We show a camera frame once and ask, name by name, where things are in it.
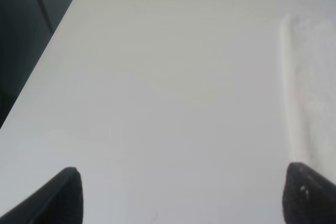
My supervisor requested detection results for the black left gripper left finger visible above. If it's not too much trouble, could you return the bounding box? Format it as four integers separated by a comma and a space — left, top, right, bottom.
1, 167, 83, 223

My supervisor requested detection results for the white towel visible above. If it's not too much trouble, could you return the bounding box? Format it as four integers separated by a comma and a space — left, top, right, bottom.
280, 16, 335, 182

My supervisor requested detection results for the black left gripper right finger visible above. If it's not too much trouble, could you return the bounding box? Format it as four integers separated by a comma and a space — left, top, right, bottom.
282, 162, 335, 224

